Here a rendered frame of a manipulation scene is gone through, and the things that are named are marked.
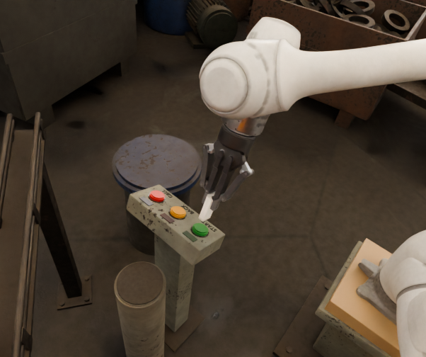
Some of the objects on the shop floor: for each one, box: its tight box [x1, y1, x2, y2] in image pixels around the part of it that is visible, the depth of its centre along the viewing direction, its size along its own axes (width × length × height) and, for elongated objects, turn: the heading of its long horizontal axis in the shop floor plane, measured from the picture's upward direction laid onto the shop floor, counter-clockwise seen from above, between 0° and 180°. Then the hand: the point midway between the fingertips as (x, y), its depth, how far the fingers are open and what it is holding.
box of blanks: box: [0, 0, 137, 129], centre depth 208 cm, size 103×83×77 cm
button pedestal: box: [126, 185, 225, 353], centre depth 109 cm, size 16×24×62 cm, turn 43°
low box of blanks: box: [246, 0, 426, 130], centre depth 241 cm, size 93×73×66 cm
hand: (209, 206), depth 82 cm, fingers closed
